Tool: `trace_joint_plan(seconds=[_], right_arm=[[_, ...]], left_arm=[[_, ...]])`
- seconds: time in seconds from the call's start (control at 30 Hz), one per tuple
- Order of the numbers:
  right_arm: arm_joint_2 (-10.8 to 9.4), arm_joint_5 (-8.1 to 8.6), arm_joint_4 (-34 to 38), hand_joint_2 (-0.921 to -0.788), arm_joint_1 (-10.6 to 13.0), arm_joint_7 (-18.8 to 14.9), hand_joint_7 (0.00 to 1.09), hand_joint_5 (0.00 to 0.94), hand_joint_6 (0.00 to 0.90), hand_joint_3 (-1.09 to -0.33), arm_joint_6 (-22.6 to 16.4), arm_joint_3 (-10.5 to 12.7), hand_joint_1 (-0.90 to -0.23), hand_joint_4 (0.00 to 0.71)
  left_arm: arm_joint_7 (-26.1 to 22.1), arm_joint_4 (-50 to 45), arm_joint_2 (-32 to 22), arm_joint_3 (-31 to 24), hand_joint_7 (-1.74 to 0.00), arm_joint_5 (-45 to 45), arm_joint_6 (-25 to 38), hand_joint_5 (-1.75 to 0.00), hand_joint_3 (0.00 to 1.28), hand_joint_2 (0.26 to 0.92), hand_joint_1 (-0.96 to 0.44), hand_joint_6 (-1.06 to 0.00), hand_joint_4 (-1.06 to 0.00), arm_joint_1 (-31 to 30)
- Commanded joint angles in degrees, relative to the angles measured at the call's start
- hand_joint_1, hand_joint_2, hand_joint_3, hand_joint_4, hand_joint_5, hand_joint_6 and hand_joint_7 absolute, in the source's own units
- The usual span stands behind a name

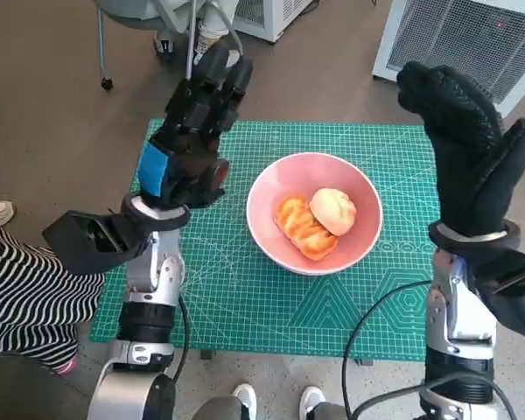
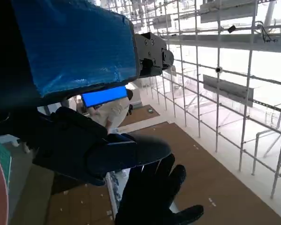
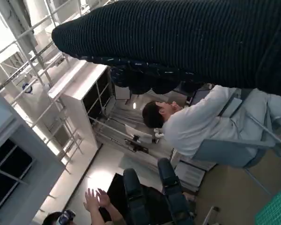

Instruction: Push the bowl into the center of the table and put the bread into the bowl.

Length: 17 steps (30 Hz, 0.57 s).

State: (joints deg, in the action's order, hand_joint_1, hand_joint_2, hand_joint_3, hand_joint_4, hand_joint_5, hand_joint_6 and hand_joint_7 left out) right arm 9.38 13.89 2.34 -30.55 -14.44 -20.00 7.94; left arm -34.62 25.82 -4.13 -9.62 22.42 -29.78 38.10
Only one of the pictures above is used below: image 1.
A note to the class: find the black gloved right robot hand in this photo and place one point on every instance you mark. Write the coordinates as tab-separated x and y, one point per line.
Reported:
468	166

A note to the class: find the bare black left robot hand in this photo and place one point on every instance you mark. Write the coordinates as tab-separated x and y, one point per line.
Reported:
188	149

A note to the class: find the pink bowl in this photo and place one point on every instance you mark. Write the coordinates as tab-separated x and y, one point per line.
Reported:
367	192

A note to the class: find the braided toy bread loaf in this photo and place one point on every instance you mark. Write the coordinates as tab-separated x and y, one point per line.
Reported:
297	227

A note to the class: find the round toy bread bun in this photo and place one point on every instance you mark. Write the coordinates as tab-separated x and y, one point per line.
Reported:
332	210

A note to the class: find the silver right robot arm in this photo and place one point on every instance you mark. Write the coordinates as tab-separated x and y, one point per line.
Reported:
459	315

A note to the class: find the large white mesh cabinet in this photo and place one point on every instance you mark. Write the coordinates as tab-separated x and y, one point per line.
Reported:
455	35

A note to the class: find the grey chair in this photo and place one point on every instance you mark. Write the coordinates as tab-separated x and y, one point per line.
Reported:
131	13

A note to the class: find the green cutting mat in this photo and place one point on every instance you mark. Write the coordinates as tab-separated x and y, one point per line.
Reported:
245	306

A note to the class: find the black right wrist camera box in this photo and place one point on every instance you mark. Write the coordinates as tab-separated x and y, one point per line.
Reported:
516	293

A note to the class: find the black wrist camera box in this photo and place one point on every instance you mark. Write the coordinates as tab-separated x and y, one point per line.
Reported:
92	245
516	293

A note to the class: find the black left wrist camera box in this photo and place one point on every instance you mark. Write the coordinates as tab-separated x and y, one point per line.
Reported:
92	245

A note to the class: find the small black table bracket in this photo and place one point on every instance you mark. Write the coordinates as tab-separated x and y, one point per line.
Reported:
206	354
364	363

